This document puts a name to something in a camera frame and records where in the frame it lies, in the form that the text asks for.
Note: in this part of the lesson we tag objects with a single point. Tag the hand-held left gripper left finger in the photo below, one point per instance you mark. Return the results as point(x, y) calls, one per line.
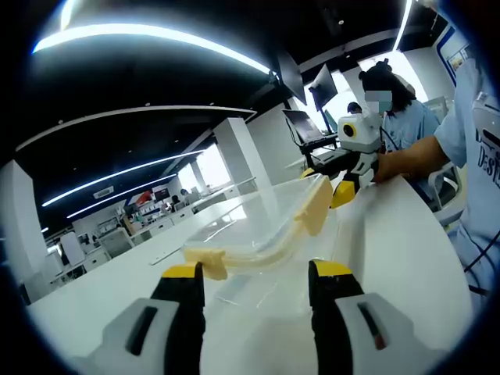
point(166, 312)

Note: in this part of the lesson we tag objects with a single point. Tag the person in light blue shirt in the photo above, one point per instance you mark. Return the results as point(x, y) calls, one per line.
point(478, 234)

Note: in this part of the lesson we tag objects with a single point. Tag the black laptop stand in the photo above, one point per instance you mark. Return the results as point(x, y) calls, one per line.
point(318, 141)

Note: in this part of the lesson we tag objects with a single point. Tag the long ceiling light strip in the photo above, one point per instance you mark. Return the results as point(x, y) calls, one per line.
point(117, 196)
point(404, 23)
point(136, 28)
point(117, 174)

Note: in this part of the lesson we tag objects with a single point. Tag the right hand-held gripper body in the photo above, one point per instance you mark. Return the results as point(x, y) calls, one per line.
point(367, 133)

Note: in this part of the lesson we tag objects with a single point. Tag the black hanging monitor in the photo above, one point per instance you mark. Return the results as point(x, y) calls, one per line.
point(292, 78)
point(324, 84)

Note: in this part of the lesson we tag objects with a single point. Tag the open laptop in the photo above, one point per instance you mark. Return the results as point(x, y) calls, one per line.
point(304, 125)

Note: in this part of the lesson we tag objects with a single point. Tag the person's right hand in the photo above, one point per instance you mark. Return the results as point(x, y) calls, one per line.
point(386, 168)

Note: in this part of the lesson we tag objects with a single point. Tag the clear lid with yellow latches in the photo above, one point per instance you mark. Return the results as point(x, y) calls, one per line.
point(312, 211)

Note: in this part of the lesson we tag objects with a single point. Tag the clear plastic storage box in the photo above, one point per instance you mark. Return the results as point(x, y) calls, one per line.
point(281, 285)

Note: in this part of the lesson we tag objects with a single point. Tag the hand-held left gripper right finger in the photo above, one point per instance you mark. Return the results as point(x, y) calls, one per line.
point(347, 340)

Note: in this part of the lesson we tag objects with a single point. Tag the blue framed wall board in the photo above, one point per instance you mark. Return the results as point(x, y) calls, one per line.
point(459, 58)

